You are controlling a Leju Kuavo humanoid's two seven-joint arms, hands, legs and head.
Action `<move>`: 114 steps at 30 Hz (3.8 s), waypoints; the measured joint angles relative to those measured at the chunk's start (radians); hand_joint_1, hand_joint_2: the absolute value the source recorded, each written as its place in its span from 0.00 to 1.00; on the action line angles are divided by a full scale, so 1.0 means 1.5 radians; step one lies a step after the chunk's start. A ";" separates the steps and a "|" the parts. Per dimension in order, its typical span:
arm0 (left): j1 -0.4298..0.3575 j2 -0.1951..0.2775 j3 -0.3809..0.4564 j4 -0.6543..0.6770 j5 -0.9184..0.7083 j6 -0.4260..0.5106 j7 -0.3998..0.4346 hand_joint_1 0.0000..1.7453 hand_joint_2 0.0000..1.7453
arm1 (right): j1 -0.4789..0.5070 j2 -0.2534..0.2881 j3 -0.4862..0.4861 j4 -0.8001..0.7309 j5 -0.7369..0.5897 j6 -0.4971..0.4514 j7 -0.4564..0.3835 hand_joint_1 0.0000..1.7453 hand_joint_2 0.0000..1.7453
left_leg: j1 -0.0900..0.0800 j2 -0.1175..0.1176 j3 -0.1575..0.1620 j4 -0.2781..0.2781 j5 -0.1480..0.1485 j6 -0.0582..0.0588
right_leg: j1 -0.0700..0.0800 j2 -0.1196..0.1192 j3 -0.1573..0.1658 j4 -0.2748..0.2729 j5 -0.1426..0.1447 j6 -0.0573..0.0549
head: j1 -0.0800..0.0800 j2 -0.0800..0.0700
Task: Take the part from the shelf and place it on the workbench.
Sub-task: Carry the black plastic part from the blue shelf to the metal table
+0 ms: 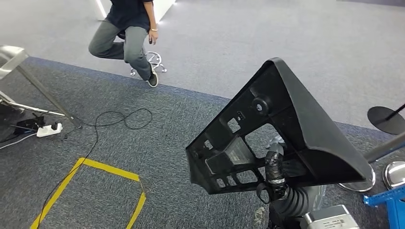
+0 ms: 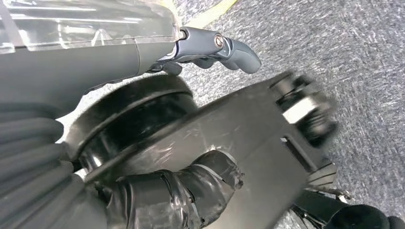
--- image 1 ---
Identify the black plastic panel part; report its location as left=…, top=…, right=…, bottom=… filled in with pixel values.
left=185, top=57, right=374, bottom=195

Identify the stainless steel workbench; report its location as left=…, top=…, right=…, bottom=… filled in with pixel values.
left=0, top=44, right=83, bottom=130

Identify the blue metal shelf rack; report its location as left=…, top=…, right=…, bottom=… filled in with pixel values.
left=363, top=184, right=405, bottom=229

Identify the person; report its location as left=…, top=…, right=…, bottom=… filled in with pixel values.
left=88, top=0, right=160, bottom=88

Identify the chrome swivel stool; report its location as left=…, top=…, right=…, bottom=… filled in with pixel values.
left=129, top=50, right=168, bottom=76

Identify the white power strip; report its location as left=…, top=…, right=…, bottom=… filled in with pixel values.
left=36, top=122, right=63, bottom=138

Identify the thin black pole stand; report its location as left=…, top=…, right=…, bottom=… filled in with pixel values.
left=367, top=103, right=405, bottom=135

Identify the long black floor cable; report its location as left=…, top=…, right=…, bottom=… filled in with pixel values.
left=35, top=108, right=153, bottom=229

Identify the white power cable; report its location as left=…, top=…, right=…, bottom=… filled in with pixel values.
left=0, top=133, right=37, bottom=150

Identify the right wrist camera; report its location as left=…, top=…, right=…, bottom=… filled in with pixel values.
left=298, top=205, right=362, bottom=229

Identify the chrome stanchion post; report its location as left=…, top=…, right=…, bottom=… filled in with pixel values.
left=336, top=131, right=405, bottom=193
left=382, top=160, right=405, bottom=190

